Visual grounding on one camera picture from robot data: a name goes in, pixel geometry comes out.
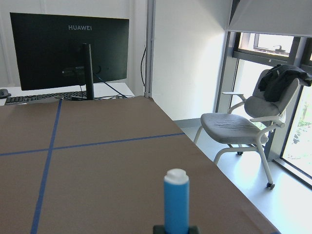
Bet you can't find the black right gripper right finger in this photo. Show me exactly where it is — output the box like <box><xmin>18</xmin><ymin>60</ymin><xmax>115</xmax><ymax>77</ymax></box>
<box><xmin>188</xmin><ymin>226</ymin><xmax>200</xmax><ymax>234</ymax></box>

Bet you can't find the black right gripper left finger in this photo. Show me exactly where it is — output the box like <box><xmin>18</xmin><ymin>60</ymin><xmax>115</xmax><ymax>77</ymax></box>
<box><xmin>153</xmin><ymin>225</ymin><xmax>166</xmax><ymax>234</ymax></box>

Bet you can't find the blue marker pen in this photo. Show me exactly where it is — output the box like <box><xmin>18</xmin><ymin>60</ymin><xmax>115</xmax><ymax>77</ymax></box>
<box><xmin>164</xmin><ymin>168</ymin><xmax>190</xmax><ymax>234</ymax></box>

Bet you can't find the brown paper table cover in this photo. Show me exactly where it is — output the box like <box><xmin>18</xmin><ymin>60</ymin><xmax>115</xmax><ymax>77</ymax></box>
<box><xmin>0</xmin><ymin>97</ymin><xmax>278</xmax><ymax>234</ymax></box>

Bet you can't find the grey white chair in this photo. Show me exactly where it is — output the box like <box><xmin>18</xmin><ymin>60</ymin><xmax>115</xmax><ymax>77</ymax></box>
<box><xmin>194</xmin><ymin>78</ymin><xmax>300</xmax><ymax>190</ymax></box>

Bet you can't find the black keyboard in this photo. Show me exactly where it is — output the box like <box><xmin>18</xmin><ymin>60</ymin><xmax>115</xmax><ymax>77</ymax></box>
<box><xmin>4</xmin><ymin>91</ymin><xmax>86</xmax><ymax>105</ymax></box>

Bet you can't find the black jacket on chair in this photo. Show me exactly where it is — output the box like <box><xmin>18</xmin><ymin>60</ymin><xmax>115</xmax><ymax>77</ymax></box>
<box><xmin>258</xmin><ymin>64</ymin><xmax>312</xmax><ymax>102</ymax></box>

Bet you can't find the black computer mouse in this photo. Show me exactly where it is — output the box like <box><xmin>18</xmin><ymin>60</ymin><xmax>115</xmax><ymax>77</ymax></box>
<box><xmin>0</xmin><ymin>89</ymin><xmax>11</xmax><ymax>99</ymax></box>

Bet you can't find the black Huawei monitor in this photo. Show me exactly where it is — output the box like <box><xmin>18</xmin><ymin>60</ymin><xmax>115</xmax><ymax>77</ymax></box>
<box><xmin>10</xmin><ymin>13</ymin><xmax>130</xmax><ymax>91</ymax></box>

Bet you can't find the aluminium frame post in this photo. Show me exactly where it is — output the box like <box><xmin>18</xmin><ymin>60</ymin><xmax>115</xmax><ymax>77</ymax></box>
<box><xmin>144</xmin><ymin>0</ymin><xmax>156</xmax><ymax>98</ymax></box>

